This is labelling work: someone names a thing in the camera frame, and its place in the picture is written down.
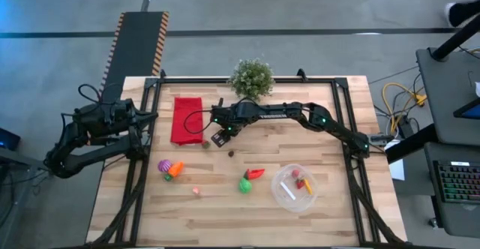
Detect red folded cloth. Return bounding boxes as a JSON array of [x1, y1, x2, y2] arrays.
[[169, 97, 206, 146]]

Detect blue-lit dark device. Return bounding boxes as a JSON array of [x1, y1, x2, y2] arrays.
[[0, 127, 22, 152]]

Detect black slanted pole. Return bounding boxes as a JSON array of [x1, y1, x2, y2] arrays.
[[430, 14, 480, 62]]

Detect grey side stand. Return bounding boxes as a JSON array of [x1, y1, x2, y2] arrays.
[[0, 147, 50, 177]]

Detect small potted green plant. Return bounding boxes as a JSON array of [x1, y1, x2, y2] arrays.
[[227, 58, 276, 102]]

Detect white paper sheet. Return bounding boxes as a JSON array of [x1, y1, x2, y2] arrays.
[[388, 139, 406, 182]]

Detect black striped-edge floor mat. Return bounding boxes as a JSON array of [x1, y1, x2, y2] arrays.
[[95, 11, 170, 110]]

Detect person's shoe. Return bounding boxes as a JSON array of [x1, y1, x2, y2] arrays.
[[445, 0, 480, 28]]

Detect black metal table frame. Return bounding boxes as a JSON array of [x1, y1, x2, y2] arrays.
[[85, 68, 408, 249]]

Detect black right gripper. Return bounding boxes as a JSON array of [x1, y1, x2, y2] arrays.
[[209, 102, 251, 148]]

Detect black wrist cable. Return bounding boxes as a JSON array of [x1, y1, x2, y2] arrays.
[[77, 83, 125, 106], [182, 108, 215, 136]]

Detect yellow cable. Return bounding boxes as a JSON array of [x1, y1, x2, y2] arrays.
[[381, 82, 428, 134]]

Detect grey desk top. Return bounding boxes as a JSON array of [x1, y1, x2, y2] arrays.
[[415, 47, 480, 147]]

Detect black desk support bar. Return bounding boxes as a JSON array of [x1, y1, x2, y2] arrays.
[[385, 123, 438, 164]]

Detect orange toy carrot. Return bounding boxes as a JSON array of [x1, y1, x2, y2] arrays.
[[163, 160, 185, 182]]

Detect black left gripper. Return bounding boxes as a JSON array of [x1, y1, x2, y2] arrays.
[[100, 98, 158, 136]]

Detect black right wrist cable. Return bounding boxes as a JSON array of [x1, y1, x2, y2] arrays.
[[182, 108, 215, 136]]

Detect backlit black keyboard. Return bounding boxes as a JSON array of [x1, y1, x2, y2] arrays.
[[433, 160, 480, 205]]

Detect dark tablet with blue screen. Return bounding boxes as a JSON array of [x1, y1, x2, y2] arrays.
[[452, 97, 480, 121]]

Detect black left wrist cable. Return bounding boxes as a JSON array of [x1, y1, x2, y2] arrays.
[[77, 83, 125, 106]]

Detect clear plastic tupperware bowl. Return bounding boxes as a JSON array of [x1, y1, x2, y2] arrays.
[[270, 162, 320, 213]]

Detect red toy chili pepper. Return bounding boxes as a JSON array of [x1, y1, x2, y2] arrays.
[[243, 168, 266, 181]]

